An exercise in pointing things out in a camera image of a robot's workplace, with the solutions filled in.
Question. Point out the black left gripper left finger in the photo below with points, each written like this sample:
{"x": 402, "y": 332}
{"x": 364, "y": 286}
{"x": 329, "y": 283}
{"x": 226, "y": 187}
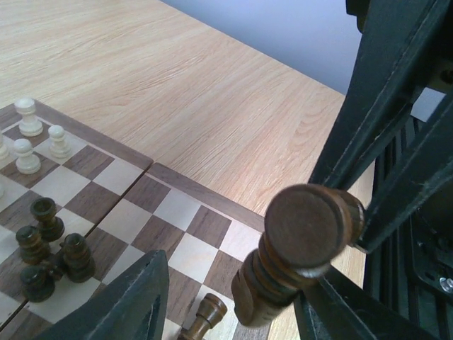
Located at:
{"x": 133, "y": 306}

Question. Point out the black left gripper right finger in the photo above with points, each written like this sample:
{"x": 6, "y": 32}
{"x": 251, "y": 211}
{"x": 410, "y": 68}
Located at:
{"x": 336, "y": 308}

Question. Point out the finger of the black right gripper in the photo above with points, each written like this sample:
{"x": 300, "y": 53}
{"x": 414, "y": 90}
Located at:
{"x": 424, "y": 166}
{"x": 406, "y": 46}

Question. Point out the dark wooden rook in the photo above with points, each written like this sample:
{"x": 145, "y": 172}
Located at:
{"x": 305, "y": 227}
{"x": 50, "y": 226}

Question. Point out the wooden chess board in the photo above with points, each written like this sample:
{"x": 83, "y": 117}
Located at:
{"x": 125, "y": 205}

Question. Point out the dark wooden pawn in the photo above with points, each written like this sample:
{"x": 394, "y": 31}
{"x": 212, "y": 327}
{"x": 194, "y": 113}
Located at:
{"x": 33, "y": 249}
{"x": 78, "y": 258}
{"x": 37, "y": 285}

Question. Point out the dark wooden king lying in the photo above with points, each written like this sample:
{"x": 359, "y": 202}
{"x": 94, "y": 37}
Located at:
{"x": 210, "y": 312}

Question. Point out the light wooden pawn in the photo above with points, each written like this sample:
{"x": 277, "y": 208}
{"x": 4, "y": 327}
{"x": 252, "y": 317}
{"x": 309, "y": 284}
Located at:
{"x": 27, "y": 162}
{"x": 59, "y": 147}

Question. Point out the light wooden rook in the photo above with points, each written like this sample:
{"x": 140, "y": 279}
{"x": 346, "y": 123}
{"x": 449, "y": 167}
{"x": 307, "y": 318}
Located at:
{"x": 29, "y": 124}

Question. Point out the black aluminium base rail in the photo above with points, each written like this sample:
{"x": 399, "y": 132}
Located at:
{"x": 404, "y": 273}

